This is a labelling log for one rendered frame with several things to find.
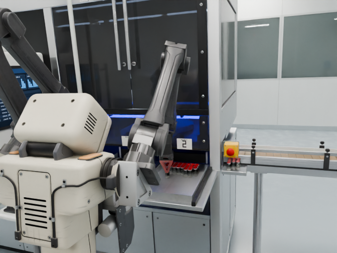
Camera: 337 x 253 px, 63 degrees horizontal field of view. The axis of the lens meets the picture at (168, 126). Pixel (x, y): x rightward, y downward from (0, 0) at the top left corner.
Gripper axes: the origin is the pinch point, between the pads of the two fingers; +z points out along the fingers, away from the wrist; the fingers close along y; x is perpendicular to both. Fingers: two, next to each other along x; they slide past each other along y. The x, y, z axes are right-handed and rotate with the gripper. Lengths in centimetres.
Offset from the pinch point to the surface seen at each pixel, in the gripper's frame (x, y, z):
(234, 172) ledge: -35.3, 6.8, 4.6
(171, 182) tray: -2.3, -5.4, 4.2
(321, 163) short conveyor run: -79, 6, 0
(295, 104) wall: -229, 432, 32
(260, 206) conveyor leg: -52, 18, 30
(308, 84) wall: -250, 425, -7
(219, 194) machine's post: -27.5, 9.1, 17.7
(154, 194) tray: 4.2, -21.8, 2.4
